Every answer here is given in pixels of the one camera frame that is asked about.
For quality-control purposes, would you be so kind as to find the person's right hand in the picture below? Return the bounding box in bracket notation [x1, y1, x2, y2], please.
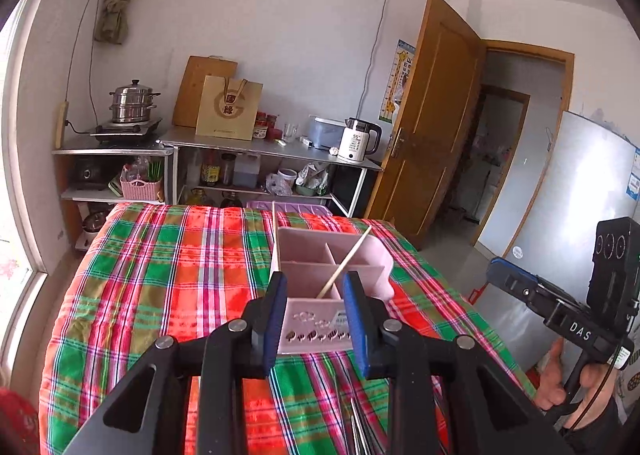
[532, 337, 620, 432]

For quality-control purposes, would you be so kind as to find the silver refrigerator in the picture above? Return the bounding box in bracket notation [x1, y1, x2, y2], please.
[475, 110, 640, 286]

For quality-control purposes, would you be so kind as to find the black and silver chopstick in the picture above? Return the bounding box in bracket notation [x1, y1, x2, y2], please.
[350, 397, 364, 455]
[357, 405, 384, 455]

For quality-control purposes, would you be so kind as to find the wooden door frame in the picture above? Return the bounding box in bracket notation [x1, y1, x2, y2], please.
[477, 40, 576, 256]

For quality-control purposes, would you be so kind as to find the wooden power board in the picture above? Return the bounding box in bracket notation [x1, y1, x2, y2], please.
[55, 102, 69, 150]

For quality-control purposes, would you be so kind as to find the wooden door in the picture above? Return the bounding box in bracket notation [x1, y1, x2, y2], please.
[362, 0, 487, 248]

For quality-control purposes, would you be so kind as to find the giraffe wall poster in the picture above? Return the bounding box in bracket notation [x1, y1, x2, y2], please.
[378, 39, 416, 124]

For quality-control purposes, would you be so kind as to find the crumpled plastic bag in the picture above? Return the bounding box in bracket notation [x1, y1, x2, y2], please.
[295, 162, 331, 196]

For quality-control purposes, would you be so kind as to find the white electric kettle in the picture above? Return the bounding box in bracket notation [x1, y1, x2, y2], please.
[336, 117, 383, 164]

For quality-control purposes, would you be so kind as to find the wooden cutting board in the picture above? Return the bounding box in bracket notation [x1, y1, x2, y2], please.
[172, 55, 238, 128]

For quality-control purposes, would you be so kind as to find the soy sauce bottle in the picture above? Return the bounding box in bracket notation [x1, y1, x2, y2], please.
[201, 151, 221, 187]

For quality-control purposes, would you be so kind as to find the large metal shelf table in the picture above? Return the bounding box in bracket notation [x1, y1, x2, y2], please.
[157, 127, 383, 218]

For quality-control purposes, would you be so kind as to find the red plastic bag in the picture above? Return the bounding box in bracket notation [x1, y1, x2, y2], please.
[0, 387, 41, 455]

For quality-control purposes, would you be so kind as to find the steel steamer pot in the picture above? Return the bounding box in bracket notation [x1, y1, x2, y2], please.
[108, 80, 162, 124]

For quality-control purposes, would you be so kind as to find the pink utensil holder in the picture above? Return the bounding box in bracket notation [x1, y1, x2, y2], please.
[270, 226, 393, 355]

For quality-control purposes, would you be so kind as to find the small metal shelf table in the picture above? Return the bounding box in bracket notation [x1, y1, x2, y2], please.
[51, 145, 176, 206]

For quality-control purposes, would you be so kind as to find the purple plastic bin lid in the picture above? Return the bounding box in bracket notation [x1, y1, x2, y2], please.
[245, 200, 333, 218]

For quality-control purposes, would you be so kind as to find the white window frame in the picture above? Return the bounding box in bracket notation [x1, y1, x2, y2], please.
[0, 0, 66, 376]

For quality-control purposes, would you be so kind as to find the black kitchen appliance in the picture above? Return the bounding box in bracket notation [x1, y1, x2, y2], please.
[74, 157, 118, 186]

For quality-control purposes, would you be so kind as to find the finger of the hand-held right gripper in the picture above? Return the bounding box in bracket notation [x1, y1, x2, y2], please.
[486, 257, 540, 307]

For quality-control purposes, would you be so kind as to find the black box appliance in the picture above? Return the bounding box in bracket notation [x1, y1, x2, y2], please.
[331, 167, 376, 216]

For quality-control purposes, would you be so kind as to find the red green plaid blanket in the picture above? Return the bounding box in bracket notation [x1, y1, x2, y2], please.
[37, 202, 538, 455]

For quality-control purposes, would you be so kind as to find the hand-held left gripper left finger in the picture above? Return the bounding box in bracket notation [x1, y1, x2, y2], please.
[62, 272, 290, 455]

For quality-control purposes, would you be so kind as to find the rice cooker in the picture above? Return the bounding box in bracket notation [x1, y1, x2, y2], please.
[75, 210, 112, 251]

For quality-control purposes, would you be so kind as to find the black induction cooker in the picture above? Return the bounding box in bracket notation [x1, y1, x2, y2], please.
[90, 119, 163, 144]

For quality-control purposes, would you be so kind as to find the grey plastic canister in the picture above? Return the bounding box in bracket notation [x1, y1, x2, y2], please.
[233, 153, 261, 188]

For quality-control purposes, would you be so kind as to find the tan paper bag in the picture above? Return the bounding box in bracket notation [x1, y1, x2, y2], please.
[195, 75, 264, 142]

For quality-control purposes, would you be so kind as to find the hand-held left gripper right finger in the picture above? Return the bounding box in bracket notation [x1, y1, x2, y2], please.
[341, 271, 576, 455]

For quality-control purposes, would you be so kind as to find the pink woven basket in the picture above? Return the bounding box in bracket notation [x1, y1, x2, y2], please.
[120, 165, 165, 203]

